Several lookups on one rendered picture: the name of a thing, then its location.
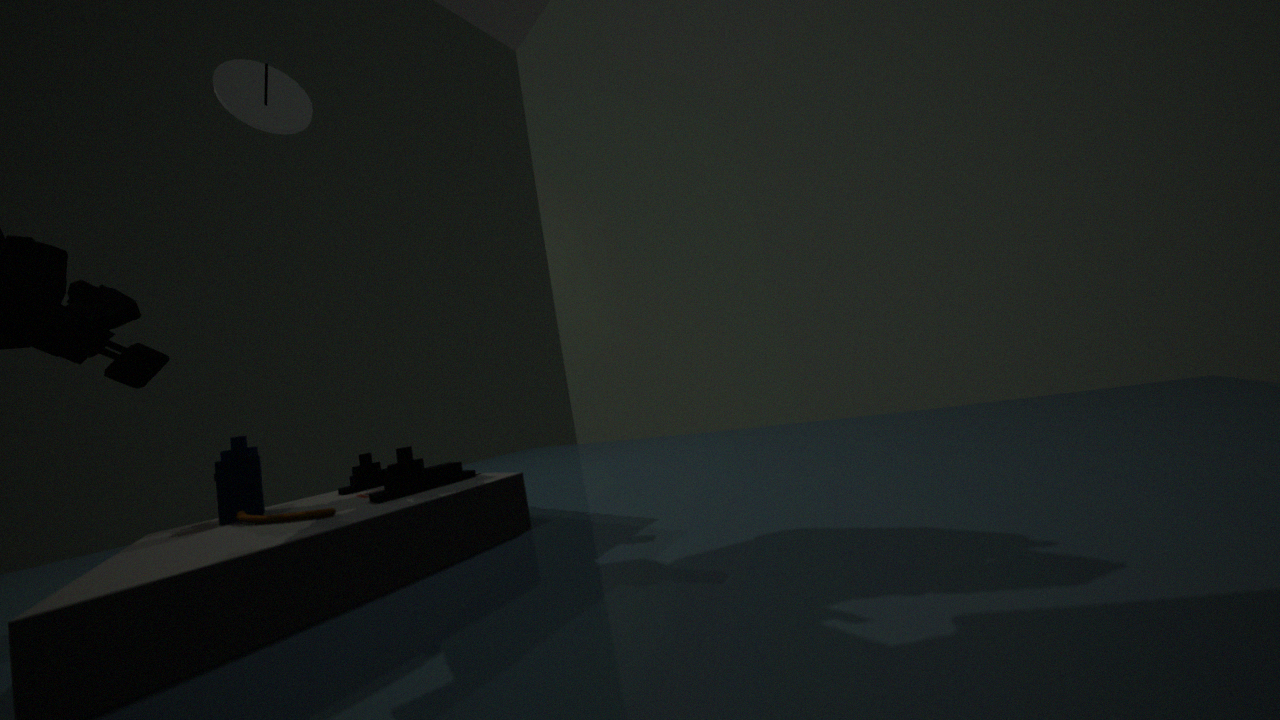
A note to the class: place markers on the blue micro servo with orange cable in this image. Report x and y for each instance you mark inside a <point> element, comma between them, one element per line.
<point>239,488</point>

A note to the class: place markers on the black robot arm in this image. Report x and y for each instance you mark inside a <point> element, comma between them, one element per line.
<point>32,287</point>

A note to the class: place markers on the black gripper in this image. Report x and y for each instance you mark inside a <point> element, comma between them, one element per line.
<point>135,367</point>

